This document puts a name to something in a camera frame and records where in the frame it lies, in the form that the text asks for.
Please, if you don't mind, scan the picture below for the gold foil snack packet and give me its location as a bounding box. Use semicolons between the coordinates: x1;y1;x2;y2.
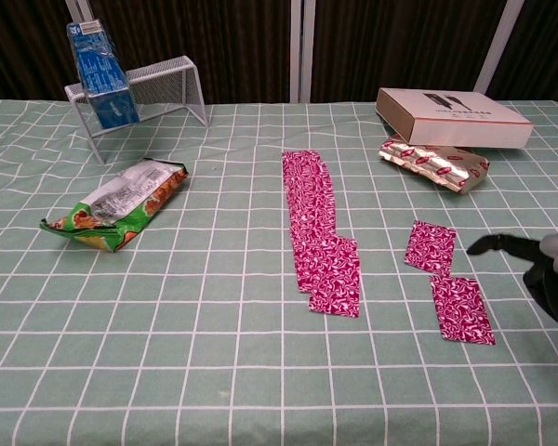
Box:
379;133;491;195

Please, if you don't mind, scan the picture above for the white cable product box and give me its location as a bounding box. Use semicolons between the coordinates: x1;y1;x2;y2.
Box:
375;86;535;150

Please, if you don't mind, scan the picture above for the dark ribbed screen panel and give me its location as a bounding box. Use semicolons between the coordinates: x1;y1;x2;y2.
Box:
86;0;293;104
485;0;558;102
312;0;499;104
0;0;78;101

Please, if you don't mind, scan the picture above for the green checked tablecloth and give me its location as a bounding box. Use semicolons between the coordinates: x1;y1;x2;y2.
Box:
0;98;558;446

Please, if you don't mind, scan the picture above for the white wire mesh rack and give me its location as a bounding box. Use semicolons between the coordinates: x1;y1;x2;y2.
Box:
63;55;209;165

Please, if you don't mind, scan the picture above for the blue snack package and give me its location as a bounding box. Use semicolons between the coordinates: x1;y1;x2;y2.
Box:
65;18;141;130

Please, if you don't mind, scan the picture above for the white screen frame post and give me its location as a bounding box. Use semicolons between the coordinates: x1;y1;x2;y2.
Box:
472;0;525;94
63;0;90;25
289;0;316;104

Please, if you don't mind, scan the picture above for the green snack bag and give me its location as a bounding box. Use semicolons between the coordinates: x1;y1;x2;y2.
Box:
39;157;190;254

